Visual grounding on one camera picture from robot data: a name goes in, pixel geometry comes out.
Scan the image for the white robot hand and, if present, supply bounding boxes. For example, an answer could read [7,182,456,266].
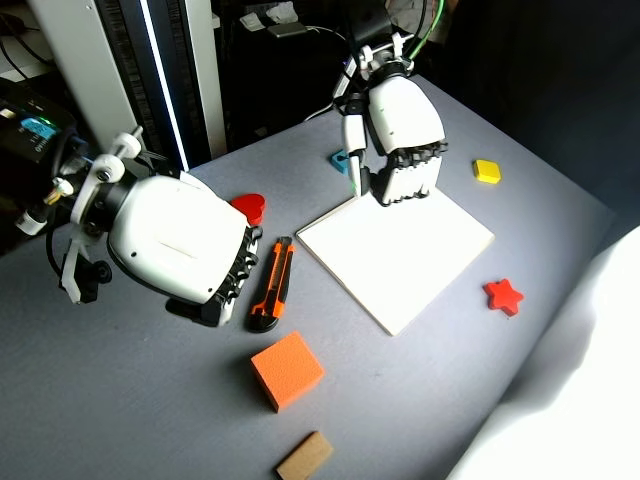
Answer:
[333,73,449,208]
[106,173,265,329]

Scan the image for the red heart block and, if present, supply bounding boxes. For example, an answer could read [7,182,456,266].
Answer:
[230,193,267,227]

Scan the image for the bright white blurred shell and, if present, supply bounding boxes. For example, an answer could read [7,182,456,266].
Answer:
[444,234,640,480]

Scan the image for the white adapter with blue plug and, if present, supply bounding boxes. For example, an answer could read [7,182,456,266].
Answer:
[332,57,359,101]

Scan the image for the thin white cable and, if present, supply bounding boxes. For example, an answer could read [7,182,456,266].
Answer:
[305,24,349,44]

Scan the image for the white crumpled object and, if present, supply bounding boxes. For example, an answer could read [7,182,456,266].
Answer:
[264,2,300,25]

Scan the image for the red star block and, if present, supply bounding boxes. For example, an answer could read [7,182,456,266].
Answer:
[482,278,526,318]

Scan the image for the orange black utility knife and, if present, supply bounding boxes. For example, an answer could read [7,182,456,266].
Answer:
[248,236,297,334]

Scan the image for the orange foam cube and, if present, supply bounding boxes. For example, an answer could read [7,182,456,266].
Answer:
[250,329,326,414]

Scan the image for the grey white machine column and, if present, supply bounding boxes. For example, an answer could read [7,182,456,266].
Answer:
[27,0,229,174]

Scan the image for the grey power bank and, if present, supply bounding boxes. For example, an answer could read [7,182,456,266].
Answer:
[266,21,309,39]

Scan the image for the tan wooden rectangular block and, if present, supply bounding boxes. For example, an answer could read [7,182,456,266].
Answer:
[275,430,335,480]

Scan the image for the yellow square block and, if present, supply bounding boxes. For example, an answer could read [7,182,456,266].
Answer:
[472,159,503,185]

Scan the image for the thick white cable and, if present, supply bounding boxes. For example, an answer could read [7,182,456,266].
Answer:
[303,102,335,123]

